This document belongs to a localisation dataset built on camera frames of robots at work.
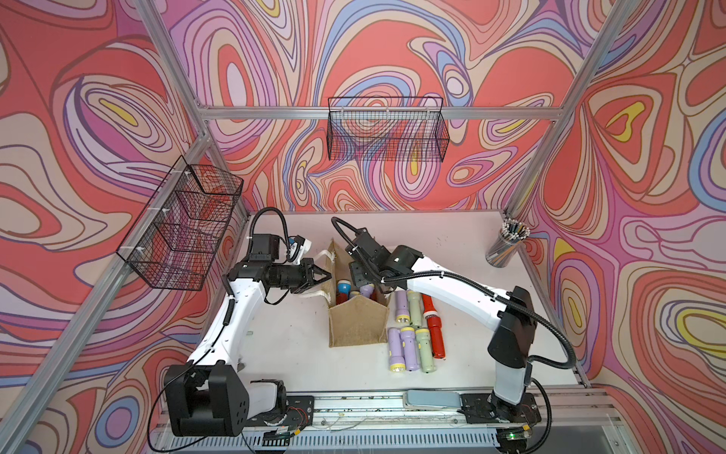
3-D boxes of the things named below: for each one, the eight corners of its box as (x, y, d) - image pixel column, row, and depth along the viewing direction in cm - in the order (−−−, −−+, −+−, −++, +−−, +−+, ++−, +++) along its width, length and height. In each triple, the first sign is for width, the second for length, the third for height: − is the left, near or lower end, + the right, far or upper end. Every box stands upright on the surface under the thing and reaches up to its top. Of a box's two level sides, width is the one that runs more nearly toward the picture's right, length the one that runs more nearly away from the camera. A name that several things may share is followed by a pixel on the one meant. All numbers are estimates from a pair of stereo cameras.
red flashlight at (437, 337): (433, 358, 83) (434, 356, 81) (426, 319, 91) (428, 316, 89) (446, 358, 83) (448, 356, 81) (439, 319, 91) (440, 316, 89)
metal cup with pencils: (482, 262, 106) (499, 231, 92) (489, 246, 111) (507, 214, 98) (505, 272, 103) (526, 241, 90) (511, 255, 109) (532, 223, 95)
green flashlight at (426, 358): (420, 373, 80) (421, 370, 78) (415, 331, 88) (416, 328, 86) (435, 373, 80) (436, 370, 78) (429, 331, 88) (430, 328, 86)
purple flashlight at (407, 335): (403, 371, 81) (404, 368, 79) (400, 330, 89) (401, 326, 87) (417, 371, 81) (419, 368, 79) (412, 330, 89) (414, 326, 87)
